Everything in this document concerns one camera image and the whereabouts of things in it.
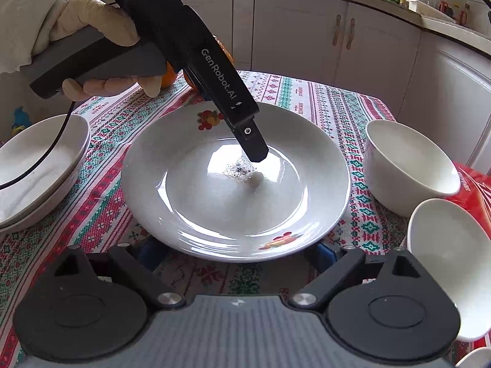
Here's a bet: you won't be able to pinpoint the patterned knitted tablecloth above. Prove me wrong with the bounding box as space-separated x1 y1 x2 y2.
1 71 408 367

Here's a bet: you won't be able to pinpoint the red gift box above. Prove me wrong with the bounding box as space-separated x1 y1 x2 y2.
447 162 490 221

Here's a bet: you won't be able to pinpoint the orange with leaf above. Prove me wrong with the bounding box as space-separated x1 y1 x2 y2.
160 62 178 89

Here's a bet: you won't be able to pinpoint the black cable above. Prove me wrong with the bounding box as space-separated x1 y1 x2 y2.
0 100 74 191

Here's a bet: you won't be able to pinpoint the large orange fruit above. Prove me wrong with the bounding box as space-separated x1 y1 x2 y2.
182 35 235 91

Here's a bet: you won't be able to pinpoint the left hand in beige glove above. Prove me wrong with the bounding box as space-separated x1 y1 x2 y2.
32 0 164 102

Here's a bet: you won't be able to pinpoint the white ceramic bowl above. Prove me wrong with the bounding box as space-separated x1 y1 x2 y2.
407 198 491 342
363 120 460 218

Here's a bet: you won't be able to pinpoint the white rectangular tray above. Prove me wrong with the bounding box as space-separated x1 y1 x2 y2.
408 0 455 23

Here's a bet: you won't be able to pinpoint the white kitchen cabinets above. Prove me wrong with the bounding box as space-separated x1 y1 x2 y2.
184 0 490 173

